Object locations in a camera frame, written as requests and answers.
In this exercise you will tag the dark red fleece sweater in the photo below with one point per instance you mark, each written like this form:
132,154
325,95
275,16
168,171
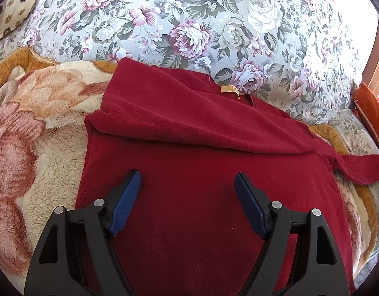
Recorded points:
189,166

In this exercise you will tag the floral grey bed sheet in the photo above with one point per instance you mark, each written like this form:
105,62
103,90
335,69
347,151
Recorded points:
208,24

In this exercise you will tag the cream patterned pillow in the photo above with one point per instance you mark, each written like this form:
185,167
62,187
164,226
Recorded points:
10,9

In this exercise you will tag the orange cushion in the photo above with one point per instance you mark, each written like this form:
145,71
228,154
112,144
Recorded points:
370,111

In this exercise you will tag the wooden bed frame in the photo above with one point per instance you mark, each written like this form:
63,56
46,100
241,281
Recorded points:
377,61

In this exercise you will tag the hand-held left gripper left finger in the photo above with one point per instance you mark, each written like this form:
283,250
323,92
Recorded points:
125,203

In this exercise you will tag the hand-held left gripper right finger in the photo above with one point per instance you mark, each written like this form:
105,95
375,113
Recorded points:
250,205

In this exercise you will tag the fluffy cream floral blanket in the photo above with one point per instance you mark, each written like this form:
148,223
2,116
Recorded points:
29,135

